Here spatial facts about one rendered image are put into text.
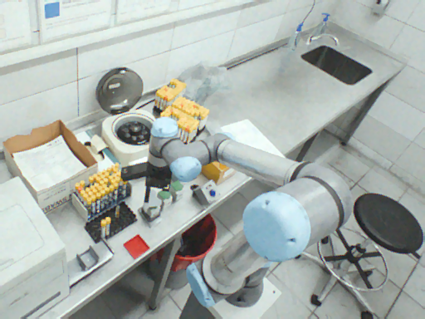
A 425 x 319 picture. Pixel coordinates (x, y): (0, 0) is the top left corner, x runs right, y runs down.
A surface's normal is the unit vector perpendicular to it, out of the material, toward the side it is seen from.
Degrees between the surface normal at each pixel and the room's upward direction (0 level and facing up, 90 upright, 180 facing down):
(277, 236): 84
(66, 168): 1
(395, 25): 90
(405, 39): 90
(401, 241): 2
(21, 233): 0
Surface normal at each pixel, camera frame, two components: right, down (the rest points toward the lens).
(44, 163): 0.15, -0.74
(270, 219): -0.82, 0.18
